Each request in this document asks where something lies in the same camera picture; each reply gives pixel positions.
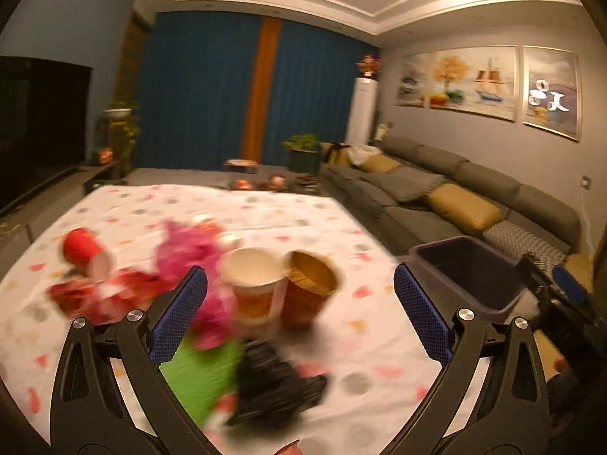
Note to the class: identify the large patterned cushion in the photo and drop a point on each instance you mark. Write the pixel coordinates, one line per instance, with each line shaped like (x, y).
(521, 241)

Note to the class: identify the white standing air conditioner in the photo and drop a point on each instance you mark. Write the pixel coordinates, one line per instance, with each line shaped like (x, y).
(361, 111)

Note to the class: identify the pink plastic bag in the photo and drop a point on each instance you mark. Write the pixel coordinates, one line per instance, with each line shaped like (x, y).
(189, 251)

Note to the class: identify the white cloth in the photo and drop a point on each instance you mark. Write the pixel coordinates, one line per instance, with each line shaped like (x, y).
(365, 154)

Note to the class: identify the dark coffee table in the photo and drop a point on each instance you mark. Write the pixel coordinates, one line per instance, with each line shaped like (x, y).
(303, 185)

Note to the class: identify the gold plant stand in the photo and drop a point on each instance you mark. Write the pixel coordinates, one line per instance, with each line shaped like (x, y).
(121, 151)

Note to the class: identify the small round figurine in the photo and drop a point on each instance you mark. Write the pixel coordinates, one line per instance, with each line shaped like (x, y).
(242, 185)
(276, 182)

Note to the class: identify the green packet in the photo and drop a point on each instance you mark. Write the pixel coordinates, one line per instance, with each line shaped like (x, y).
(204, 374)

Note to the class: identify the large yellow cushion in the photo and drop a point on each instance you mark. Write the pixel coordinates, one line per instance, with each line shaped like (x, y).
(464, 206)

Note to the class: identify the blue curtain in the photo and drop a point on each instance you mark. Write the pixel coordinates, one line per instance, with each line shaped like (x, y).
(322, 99)
(204, 95)

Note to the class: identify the black plastic bag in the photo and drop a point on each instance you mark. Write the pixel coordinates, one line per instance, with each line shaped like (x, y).
(275, 384)

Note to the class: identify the framed painting with light glare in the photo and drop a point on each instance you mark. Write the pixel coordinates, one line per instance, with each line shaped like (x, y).
(552, 95)

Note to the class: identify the grey sofa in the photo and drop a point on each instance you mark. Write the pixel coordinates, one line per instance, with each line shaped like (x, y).
(474, 170)

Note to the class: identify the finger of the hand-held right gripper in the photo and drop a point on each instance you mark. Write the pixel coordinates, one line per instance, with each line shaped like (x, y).
(533, 272)
(571, 289)

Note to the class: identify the dark grey plastic bin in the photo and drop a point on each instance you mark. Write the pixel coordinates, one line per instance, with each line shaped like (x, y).
(474, 270)

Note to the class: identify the potted plant in dark pot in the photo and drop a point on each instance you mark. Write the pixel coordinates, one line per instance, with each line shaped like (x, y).
(301, 151)

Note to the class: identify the black television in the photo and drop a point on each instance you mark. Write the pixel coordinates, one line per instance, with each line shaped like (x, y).
(38, 128)

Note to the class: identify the small landscape painting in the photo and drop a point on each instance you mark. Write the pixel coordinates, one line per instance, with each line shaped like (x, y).
(411, 80)

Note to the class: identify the orange pumpkin ornament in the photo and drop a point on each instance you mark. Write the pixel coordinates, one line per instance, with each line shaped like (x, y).
(104, 154)

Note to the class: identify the red cup with gold inside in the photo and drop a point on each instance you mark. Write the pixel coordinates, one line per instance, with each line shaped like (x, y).
(303, 308)

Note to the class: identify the small patterned cushion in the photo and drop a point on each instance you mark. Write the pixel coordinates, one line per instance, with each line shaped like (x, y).
(434, 182)

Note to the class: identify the dark television cabinet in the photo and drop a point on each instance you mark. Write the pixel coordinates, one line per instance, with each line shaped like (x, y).
(90, 177)

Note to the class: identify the wall switch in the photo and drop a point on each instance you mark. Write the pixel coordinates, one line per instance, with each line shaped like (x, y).
(587, 182)

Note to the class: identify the orange cup with white inside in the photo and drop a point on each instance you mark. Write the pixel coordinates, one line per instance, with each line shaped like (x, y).
(253, 303)

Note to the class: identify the red crumpled wrapper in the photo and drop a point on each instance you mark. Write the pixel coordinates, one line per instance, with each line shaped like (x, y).
(109, 294)

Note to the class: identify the tree and sailboat painting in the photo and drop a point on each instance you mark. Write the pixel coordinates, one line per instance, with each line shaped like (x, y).
(474, 83)

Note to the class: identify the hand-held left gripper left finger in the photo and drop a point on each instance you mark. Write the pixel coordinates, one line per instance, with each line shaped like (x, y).
(182, 308)

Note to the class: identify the orange curtain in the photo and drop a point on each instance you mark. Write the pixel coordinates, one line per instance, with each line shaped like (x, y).
(261, 90)

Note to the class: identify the red flower arrangement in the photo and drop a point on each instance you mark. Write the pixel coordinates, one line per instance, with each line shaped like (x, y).
(369, 65)

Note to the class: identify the dotted printed tablecloth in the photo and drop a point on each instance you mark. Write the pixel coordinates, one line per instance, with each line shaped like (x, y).
(332, 227)

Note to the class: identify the red paper cup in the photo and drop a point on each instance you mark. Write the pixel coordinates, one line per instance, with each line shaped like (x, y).
(80, 249)

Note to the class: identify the small yellow cushion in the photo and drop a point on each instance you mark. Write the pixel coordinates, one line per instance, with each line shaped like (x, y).
(379, 164)

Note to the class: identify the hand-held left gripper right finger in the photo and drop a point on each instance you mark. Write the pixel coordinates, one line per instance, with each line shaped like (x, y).
(419, 310)

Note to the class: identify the orange cup with white base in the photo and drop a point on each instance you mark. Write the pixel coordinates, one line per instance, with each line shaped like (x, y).
(208, 222)

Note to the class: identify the grey cushion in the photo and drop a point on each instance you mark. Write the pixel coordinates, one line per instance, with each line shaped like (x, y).
(403, 187)

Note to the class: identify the trailing plant in white bowl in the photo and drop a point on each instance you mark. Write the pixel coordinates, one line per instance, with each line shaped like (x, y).
(118, 113)

